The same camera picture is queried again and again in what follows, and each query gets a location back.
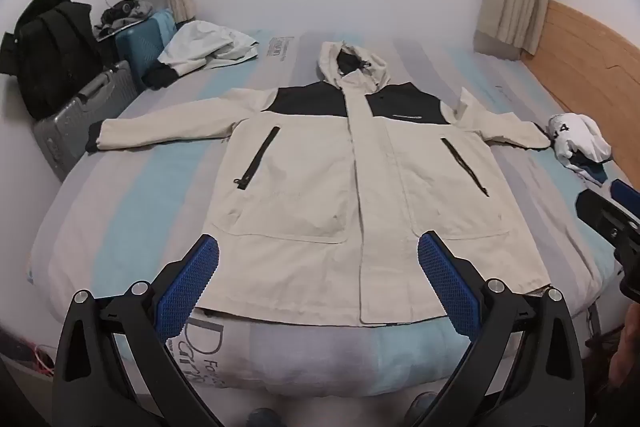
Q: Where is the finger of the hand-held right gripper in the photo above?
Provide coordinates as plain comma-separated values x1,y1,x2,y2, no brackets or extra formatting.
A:
610,179,640,210
575,190,632,230

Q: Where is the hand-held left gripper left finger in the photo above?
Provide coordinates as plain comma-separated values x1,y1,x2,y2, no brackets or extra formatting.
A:
52,233,222,427

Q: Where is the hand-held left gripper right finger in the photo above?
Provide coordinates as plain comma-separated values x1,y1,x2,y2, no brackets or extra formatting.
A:
415,230,587,427

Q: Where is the cream and black hooded jacket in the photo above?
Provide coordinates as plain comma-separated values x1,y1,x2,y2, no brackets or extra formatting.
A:
85,39,553,328

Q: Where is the pile of dark clothes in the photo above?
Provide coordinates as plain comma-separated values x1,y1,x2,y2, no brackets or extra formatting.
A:
94,0,156,42

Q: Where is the person's right hand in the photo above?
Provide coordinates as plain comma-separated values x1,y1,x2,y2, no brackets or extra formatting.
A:
612,322,640,394

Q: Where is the teal garment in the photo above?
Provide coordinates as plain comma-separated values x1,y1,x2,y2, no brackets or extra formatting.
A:
570,152,611,188

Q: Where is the white printed garment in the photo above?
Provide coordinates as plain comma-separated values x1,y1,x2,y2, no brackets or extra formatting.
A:
547,112,613,168

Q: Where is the striped bed sheet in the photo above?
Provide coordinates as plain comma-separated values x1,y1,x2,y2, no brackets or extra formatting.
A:
27,27,631,397

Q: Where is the dark blue slipper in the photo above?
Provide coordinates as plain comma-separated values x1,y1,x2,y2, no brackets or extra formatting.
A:
406,391,442,424
246,407,287,427

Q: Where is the wooden headboard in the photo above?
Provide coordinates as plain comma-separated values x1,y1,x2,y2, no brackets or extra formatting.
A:
520,0,640,188

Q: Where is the grey suitcase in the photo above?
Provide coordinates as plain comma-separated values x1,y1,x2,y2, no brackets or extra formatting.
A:
32,59,139,182

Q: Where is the white crumpled jacket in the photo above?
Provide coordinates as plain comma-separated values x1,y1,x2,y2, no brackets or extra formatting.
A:
142,21,261,90

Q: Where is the teal suitcase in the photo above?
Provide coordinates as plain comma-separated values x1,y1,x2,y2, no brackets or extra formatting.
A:
115,9,178,90

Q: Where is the black backpack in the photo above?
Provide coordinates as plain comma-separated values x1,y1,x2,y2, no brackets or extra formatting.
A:
0,0,104,120

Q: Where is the orange cable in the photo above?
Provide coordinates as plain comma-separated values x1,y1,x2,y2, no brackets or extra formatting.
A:
27,342,56,378

